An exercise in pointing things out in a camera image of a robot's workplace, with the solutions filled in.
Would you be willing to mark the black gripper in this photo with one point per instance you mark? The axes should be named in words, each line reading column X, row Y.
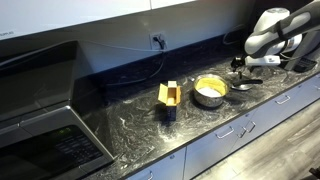
column 239, row 63

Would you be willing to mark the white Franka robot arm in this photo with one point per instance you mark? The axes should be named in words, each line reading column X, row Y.
column 266, row 40

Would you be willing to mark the black flat device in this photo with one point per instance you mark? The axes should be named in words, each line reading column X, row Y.
column 305, row 65

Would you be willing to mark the blue yellow pasta box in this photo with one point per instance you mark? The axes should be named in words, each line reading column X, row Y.
column 170, row 100

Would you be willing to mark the grey lower cabinet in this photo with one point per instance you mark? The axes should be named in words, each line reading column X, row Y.
column 206, row 150

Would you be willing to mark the white upper cabinet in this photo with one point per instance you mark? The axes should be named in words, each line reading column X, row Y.
column 83, row 13

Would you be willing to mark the black microwave oven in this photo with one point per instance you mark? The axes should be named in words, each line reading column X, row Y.
column 43, row 110

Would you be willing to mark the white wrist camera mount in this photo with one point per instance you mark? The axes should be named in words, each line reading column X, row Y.
column 263, row 60

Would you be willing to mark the white wall outlet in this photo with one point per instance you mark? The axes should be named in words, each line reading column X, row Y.
column 156, row 41

